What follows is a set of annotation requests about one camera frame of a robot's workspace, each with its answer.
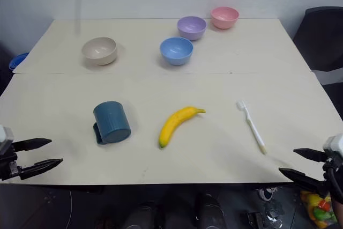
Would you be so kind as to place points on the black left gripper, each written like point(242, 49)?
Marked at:
point(8, 163)

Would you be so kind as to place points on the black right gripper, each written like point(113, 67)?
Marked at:
point(338, 166)

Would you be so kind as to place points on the bag of colourful toys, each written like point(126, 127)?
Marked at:
point(319, 210)

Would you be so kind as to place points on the white toothbrush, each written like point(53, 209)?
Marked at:
point(253, 128)

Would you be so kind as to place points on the dark blue ribbed cup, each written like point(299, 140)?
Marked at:
point(112, 123)

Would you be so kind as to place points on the stack of blue bowls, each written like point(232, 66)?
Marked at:
point(17, 61)

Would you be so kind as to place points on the beige bowl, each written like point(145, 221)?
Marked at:
point(99, 51)

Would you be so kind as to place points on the black chair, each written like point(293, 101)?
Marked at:
point(321, 38)

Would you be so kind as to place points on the yellow banana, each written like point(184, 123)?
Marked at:
point(174, 124)

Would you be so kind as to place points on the pink bowl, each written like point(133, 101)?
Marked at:
point(224, 17)

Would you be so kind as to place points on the blue bowl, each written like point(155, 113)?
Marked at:
point(176, 51)

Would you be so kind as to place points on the purple bowl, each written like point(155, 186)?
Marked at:
point(191, 28)

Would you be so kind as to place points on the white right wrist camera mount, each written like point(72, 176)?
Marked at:
point(335, 144)

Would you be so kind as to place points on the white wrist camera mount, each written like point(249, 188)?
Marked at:
point(4, 135)
point(335, 144)

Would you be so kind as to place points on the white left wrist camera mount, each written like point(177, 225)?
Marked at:
point(4, 135)

